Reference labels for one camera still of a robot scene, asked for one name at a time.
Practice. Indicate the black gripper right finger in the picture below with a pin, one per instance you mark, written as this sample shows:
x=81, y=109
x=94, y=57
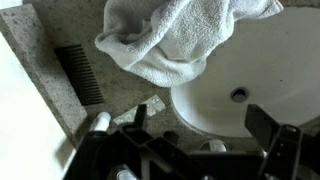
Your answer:
x=266, y=133

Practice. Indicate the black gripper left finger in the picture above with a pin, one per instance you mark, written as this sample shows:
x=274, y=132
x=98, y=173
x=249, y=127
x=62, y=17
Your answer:
x=141, y=116

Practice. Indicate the black bottle lid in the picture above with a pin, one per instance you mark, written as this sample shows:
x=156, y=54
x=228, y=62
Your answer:
x=170, y=137

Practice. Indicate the white sink basin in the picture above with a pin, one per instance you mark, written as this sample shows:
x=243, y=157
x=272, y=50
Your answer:
x=266, y=60

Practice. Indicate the white terry towel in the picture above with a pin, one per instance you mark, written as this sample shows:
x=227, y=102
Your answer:
x=173, y=43

